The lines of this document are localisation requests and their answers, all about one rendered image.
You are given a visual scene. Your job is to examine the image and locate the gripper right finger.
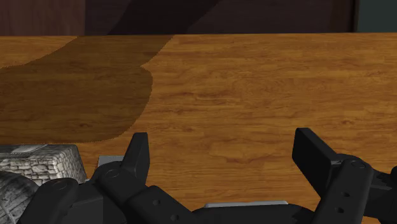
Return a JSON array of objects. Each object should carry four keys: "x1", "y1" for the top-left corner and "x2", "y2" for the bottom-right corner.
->
[{"x1": 291, "y1": 127, "x2": 397, "y2": 224}]

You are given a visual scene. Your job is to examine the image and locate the stone-patterned robot stand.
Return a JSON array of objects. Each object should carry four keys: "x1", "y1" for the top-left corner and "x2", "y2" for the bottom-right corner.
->
[{"x1": 0, "y1": 143, "x2": 88, "y2": 224}]

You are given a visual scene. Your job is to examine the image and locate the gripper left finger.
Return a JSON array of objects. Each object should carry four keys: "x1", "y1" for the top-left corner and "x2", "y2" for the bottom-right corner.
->
[{"x1": 18, "y1": 132, "x2": 200, "y2": 224}]

